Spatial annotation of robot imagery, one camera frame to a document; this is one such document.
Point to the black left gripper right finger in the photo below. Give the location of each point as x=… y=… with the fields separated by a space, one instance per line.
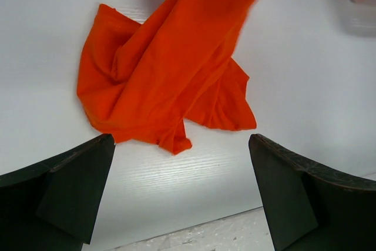
x=310 y=206

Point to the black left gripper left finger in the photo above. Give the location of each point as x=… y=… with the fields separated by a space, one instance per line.
x=53 y=204

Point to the orange t shirt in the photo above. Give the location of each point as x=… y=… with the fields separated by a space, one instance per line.
x=142 y=81

